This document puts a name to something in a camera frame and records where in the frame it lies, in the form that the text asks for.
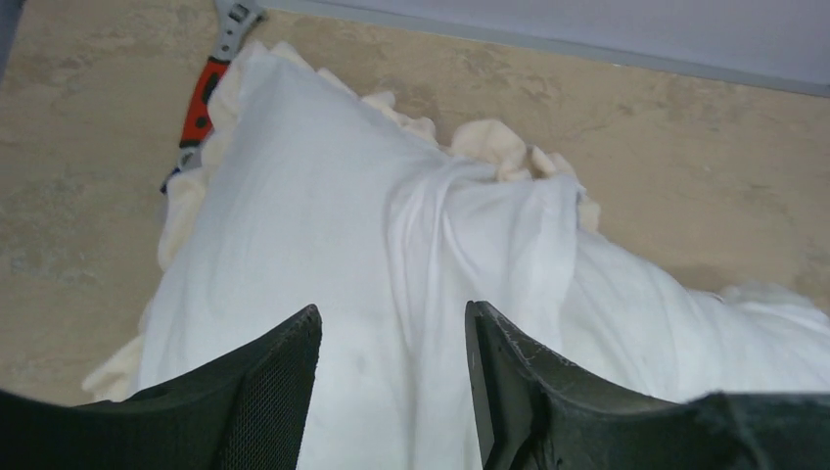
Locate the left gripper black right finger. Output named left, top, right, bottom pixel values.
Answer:
left=465, top=302, right=829, bottom=470

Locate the red handled adjustable wrench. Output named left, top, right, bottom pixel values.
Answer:
left=160, top=0, right=267, bottom=195

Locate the white pillow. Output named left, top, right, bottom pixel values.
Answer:
left=560, top=232, right=829, bottom=402

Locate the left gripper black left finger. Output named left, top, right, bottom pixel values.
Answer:
left=1, top=305, right=322, bottom=469

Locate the grey pillow with cream ruffle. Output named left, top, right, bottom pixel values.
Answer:
left=82, top=42, right=599, bottom=469

